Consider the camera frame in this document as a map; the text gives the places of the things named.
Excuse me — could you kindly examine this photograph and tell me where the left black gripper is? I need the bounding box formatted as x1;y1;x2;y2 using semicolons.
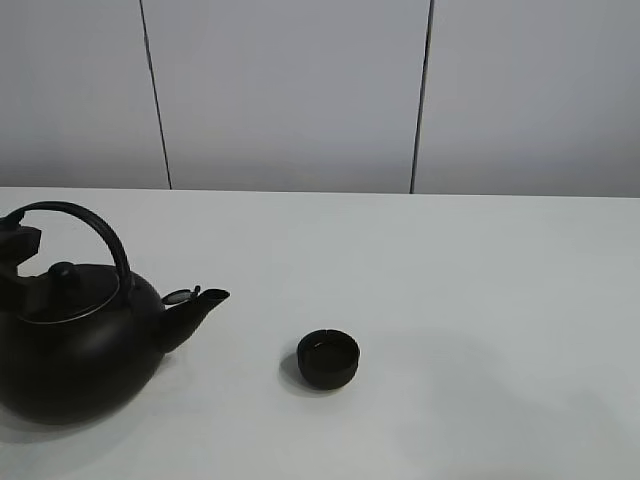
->
1;223;48;317

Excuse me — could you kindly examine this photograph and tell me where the black round teapot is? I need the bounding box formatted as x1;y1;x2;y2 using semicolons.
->
1;201;230;425

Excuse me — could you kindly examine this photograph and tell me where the small black teacup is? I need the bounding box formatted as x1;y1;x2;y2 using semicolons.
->
296;329;360;391

